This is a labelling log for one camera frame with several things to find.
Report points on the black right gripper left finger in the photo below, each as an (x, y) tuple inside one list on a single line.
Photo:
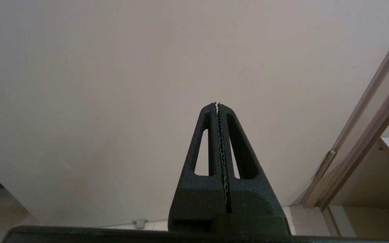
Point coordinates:
[(198, 202)]

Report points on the brown door frame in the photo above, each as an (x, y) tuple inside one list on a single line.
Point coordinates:
[(366, 128)]

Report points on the beige open shelf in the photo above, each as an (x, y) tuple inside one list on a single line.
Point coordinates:
[(377, 182)]

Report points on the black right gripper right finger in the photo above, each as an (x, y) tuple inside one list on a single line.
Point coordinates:
[(255, 202)]

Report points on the cream white door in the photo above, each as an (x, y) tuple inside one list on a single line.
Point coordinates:
[(147, 84)]

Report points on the grey metal door stopper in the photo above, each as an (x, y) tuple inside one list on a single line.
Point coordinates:
[(139, 223)]

